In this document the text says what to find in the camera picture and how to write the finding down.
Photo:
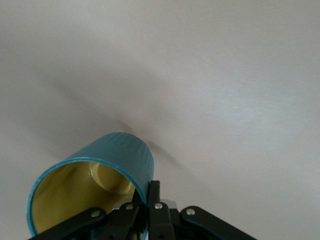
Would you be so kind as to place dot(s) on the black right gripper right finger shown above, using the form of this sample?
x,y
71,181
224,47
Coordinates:
x,y
172,220

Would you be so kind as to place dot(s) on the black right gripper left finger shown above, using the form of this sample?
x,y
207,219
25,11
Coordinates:
x,y
100,222

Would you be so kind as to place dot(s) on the teal mug yellow inside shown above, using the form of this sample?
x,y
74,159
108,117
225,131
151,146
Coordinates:
x,y
82,180

